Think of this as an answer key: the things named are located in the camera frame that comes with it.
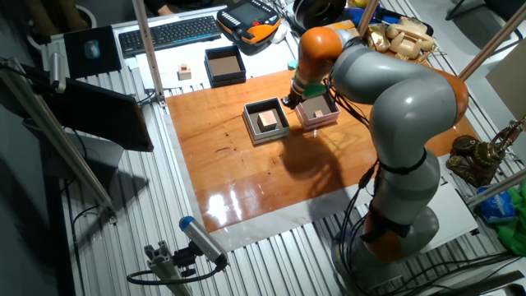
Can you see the large wooden cube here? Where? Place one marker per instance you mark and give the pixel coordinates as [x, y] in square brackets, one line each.
[267, 121]

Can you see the black mouse pad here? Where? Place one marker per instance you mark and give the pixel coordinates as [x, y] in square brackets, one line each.
[104, 53]

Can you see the gold foil object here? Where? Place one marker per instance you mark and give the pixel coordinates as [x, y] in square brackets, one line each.
[377, 39]

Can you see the pink gift box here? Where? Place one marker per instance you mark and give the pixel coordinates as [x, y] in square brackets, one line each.
[324, 121]

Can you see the small silver camera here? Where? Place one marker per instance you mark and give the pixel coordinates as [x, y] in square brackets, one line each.
[57, 72]

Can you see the black camera clamp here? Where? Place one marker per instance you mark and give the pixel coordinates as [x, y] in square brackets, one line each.
[184, 259]

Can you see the black round spool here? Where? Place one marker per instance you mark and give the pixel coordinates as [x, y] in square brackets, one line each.
[316, 12]

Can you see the blue plastic bag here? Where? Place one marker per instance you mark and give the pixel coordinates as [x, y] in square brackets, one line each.
[495, 205]

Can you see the stacked wooden cubes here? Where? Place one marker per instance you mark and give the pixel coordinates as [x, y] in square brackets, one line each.
[185, 73]

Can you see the round bin brown inside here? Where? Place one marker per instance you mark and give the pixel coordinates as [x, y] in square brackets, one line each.
[53, 16]

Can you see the blue computer mouse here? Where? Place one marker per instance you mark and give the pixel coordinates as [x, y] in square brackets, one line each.
[92, 49]

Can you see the white rounded object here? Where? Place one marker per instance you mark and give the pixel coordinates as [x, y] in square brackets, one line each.
[278, 35]

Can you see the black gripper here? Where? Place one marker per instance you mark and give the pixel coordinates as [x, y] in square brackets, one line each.
[296, 99]

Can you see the dark sleeved forearm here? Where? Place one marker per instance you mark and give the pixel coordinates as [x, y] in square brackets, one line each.
[185, 3]

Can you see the silver camera blue cap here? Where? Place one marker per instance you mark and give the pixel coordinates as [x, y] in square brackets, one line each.
[201, 238]

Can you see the aluminium frame strut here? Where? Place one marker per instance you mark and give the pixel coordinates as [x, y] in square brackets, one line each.
[149, 49]
[497, 187]
[493, 41]
[367, 16]
[61, 144]

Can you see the black flat monitor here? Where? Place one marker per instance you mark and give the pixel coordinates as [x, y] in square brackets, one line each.
[102, 115]

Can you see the small wooden cube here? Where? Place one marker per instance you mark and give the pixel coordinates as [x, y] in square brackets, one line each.
[319, 114]

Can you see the short aluminium profile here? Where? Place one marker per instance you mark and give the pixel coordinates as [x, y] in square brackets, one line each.
[164, 271]

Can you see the black keyboard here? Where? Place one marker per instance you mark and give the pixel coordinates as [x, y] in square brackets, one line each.
[170, 35]

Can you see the white paper sheet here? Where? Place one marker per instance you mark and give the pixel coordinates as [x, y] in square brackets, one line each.
[164, 61]

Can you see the orange black teach pendant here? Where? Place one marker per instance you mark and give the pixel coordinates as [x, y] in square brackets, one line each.
[246, 16]

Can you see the beige cardboard panel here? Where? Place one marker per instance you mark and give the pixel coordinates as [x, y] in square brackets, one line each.
[509, 78]

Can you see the white flat panel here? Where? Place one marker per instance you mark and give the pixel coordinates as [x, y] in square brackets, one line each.
[452, 214]

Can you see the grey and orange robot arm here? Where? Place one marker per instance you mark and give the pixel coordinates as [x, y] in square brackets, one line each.
[402, 107]

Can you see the green cloth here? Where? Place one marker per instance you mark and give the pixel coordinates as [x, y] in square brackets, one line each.
[513, 234]

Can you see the grey flat stand base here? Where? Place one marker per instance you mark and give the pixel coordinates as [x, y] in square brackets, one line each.
[94, 158]

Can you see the antique brass telephone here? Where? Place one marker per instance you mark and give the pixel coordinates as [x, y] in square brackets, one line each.
[476, 158]

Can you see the person hand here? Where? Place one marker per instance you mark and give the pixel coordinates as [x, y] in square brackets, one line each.
[165, 10]

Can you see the black gift box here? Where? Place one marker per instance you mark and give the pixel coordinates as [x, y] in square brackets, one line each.
[225, 66]

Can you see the yellow object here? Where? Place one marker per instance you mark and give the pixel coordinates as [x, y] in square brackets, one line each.
[357, 3]

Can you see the blue black bag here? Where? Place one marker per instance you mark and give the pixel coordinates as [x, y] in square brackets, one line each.
[353, 14]

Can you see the beige vintage telephone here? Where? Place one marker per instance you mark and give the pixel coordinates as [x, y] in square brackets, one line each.
[411, 41]

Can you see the black office chair base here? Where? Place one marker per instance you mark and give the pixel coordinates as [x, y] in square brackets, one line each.
[505, 6]

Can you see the teal edged gift box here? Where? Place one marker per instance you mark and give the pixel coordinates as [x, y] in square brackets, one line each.
[251, 123]

